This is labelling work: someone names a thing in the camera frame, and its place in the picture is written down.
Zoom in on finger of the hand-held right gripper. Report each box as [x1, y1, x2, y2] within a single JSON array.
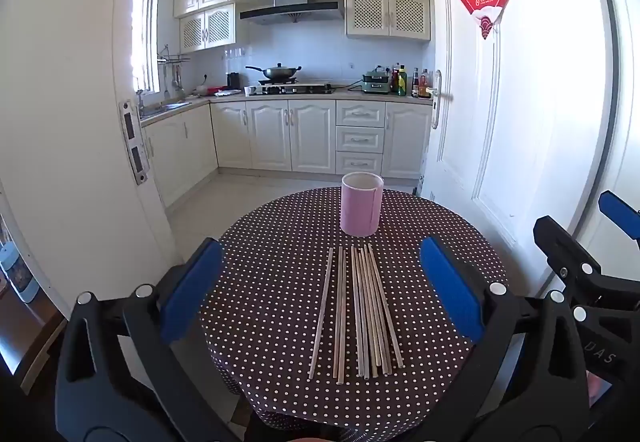
[[598, 190, 640, 239], [533, 216, 640, 312]]

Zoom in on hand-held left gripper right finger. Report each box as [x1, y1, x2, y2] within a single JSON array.
[[415, 236, 606, 442]]

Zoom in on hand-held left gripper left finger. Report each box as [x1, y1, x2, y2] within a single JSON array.
[[55, 237, 241, 442]]

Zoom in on bunch of wooden chopsticks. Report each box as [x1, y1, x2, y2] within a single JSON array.
[[307, 243, 405, 385]]

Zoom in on pink cup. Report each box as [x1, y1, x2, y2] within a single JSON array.
[[340, 172, 385, 238]]

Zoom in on white panelled door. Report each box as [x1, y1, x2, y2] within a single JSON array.
[[420, 0, 640, 303]]

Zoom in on metal door strike plate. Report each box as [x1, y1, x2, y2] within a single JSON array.
[[119, 99, 151, 185]]

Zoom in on white base cabinets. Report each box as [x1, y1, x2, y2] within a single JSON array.
[[140, 94, 433, 208]]

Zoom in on white three-drawer stack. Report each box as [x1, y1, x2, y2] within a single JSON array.
[[336, 100, 387, 176]]

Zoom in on steel kitchen sink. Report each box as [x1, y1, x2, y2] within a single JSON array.
[[140, 101, 192, 119]]

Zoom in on green electric cooker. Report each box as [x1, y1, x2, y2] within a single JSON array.
[[361, 67, 392, 94]]

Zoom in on black gas stove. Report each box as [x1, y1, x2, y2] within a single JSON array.
[[248, 81, 335, 96]]

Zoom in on wok with lid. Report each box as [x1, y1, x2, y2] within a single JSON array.
[[245, 63, 303, 84]]

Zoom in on kitchen window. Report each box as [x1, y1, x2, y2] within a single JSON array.
[[131, 0, 161, 95]]

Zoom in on white lattice-door cabinet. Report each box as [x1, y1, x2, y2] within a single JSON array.
[[179, 3, 236, 54], [345, 0, 432, 41]]

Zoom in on range hood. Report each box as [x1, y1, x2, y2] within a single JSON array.
[[239, 0, 346, 25]]

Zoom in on white door handle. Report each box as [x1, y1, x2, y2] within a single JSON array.
[[431, 69, 456, 130]]

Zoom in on wall utensil rack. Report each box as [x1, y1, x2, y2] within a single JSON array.
[[156, 43, 191, 100]]

